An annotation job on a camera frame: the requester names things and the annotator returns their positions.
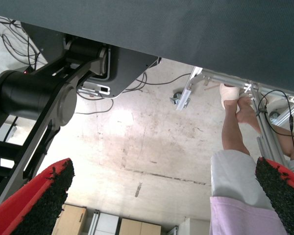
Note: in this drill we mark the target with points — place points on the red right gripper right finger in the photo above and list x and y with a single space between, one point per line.
284 195

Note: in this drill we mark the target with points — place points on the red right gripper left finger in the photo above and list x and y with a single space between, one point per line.
19 210

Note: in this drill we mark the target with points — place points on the light wooden cabinet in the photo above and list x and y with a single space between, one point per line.
72 220
138 227

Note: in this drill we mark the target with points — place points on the person in pale clothes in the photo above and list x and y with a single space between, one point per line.
227 176

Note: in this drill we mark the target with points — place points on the grey caster wheel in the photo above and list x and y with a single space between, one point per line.
176 97
275 116

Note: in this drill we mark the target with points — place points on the white cabinet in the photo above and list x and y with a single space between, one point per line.
105 224

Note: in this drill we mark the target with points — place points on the black robot chassis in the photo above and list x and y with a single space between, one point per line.
27 94

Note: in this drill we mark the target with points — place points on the white device with port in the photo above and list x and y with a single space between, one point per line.
95 87

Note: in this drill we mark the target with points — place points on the dark grey table cloth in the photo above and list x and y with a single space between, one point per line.
186 24

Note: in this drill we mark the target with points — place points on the aluminium profile frame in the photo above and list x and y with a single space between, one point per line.
185 96

